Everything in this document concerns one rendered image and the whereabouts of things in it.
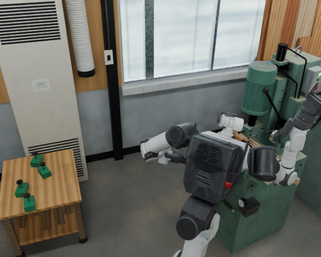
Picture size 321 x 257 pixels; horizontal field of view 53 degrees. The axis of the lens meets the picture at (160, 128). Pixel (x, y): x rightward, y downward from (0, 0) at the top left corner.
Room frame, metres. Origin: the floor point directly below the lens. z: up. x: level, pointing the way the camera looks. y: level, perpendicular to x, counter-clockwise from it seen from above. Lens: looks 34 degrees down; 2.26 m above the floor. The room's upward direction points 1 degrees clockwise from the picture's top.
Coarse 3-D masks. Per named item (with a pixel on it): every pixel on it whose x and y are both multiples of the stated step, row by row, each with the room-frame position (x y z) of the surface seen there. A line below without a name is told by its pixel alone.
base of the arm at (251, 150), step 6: (252, 150) 1.21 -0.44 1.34; (258, 150) 1.20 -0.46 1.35; (276, 150) 1.19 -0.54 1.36; (252, 156) 1.19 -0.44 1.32; (252, 162) 1.16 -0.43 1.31; (252, 168) 1.14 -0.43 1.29; (252, 174) 1.11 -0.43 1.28; (258, 174) 1.10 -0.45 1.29; (264, 174) 1.08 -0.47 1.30; (270, 174) 1.08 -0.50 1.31; (258, 180) 1.12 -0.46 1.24; (264, 180) 1.11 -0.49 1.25; (270, 180) 1.10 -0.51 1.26
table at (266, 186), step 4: (232, 136) 1.96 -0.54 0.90; (256, 180) 1.52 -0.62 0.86; (260, 184) 1.49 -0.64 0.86; (264, 184) 1.46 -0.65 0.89; (268, 184) 1.45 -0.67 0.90; (272, 184) 1.47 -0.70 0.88; (276, 184) 1.48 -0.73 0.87; (264, 188) 1.46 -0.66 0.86; (268, 188) 1.46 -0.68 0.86; (272, 188) 1.47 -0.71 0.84
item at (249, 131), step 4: (244, 124) 1.86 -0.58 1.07; (256, 124) 1.86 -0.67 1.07; (260, 124) 1.86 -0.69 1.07; (244, 128) 1.84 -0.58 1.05; (248, 128) 1.81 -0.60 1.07; (252, 128) 1.82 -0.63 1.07; (256, 128) 1.83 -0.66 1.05; (244, 132) 1.83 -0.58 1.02; (248, 132) 1.80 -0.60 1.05; (252, 132) 1.82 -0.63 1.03; (256, 132) 1.84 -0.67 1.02; (260, 132) 1.86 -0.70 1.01; (248, 136) 1.80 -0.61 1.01
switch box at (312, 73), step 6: (318, 66) 1.92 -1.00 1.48; (306, 72) 1.88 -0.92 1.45; (312, 72) 1.85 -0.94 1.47; (318, 72) 1.85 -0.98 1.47; (306, 78) 1.88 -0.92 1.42; (312, 78) 1.84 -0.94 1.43; (306, 84) 1.86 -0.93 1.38; (312, 84) 1.84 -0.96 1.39; (318, 84) 1.87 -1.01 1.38; (306, 90) 1.85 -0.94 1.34
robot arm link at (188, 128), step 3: (183, 123) 1.43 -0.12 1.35; (186, 123) 1.43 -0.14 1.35; (189, 123) 1.44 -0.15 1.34; (183, 126) 1.37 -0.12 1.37; (186, 126) 1.39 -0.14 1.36; (189, 126) 1.40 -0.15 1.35; (192, 126) 1.42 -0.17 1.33; (186, 129) 1.36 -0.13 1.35; (189, 129) 1.38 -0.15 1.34; (192, 129) 1.40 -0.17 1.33; (186, 132) 1.35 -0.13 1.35; (189, 132) 1.37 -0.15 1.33; (165, 135) 1.41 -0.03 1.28; (189, 135) 1.36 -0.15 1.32; (168, 138) 1.39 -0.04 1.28; (168, 141) 1.38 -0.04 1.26; (171, 144) 1.38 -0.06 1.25
